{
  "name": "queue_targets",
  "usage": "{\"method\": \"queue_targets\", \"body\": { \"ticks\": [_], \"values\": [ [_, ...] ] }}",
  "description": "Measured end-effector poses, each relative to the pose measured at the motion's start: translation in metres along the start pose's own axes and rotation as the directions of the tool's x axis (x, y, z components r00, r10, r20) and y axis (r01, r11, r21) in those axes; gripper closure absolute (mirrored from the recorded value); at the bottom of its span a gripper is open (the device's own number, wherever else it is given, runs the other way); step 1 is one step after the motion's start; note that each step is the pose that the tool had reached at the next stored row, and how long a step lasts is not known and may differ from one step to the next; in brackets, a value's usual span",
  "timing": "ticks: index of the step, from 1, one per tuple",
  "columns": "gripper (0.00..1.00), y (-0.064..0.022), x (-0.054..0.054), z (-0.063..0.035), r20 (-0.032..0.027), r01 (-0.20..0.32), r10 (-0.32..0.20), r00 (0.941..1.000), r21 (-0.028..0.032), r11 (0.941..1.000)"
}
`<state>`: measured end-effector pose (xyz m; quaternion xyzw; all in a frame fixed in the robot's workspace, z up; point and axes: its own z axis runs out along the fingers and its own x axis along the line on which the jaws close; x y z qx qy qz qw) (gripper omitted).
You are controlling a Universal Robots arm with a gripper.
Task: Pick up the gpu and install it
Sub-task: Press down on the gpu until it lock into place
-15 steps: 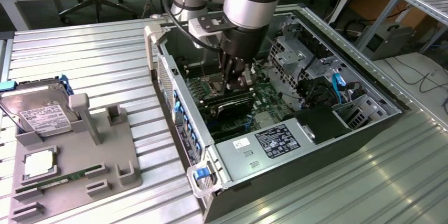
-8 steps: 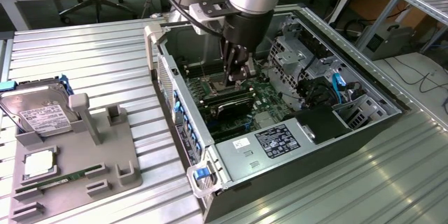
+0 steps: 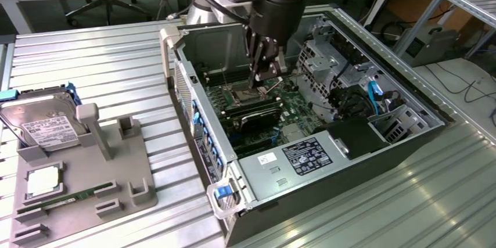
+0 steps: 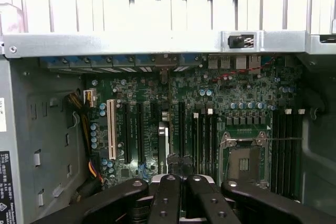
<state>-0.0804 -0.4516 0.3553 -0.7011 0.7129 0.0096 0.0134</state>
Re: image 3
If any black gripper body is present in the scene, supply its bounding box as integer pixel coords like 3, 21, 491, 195
247, 0, 306, 42

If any graphics card with metal bracket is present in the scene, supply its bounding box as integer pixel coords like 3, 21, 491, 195
237, 105, 283, 132

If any thin locking lever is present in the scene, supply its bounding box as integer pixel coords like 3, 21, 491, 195
219, 62, 231, 92

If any silver disk bay cage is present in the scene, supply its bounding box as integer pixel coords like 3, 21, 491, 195
301, 40, 353, 106

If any CPU socket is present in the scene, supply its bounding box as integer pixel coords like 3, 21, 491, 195
231, 84, 265, 105

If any green motherboard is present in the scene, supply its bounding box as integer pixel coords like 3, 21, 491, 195
199, 62, 335, 159

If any silver chipset heat sink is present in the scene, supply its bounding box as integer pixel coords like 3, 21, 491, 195
281, 124, 307, 141

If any black plastic shroud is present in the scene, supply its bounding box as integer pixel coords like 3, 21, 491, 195
314, 117, 393, 160

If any grey power supply unit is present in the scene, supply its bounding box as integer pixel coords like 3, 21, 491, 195
237, 130, 353, 202

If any grey box appliance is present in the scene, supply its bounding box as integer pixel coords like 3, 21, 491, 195
395, 27, 462, 67

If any open black PC case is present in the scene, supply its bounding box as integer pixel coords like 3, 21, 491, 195
159, 9, 457, 247

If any blue disk caddy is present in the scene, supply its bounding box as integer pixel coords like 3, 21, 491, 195
0, 82, 83, 109

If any grey parts rack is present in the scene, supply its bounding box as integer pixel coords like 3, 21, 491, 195
11, 102, 159, 246

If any silver hard disk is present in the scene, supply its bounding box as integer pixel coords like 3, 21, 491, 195
0, 92, 89, 152

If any green RAM stick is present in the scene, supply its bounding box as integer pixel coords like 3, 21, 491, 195
18, 188, 98, 213

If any silver CPU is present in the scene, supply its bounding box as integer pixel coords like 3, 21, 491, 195
26, 168, 63, 195

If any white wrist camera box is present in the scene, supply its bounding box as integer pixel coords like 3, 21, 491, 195
209, 0, 273, 24

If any black wire bundle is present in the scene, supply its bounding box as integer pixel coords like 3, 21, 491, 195
329, 85, 370, 121

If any blue disk wire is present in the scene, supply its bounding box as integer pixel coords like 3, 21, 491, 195
366, 81, 385, 115

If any black coiled cable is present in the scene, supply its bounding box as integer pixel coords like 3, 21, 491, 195
382, 21, 409, 42

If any aluminium slat frame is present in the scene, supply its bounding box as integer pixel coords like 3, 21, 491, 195
403, 0, 496, 60

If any black cable on table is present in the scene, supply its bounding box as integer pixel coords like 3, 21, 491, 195
425, 62, 496, 103

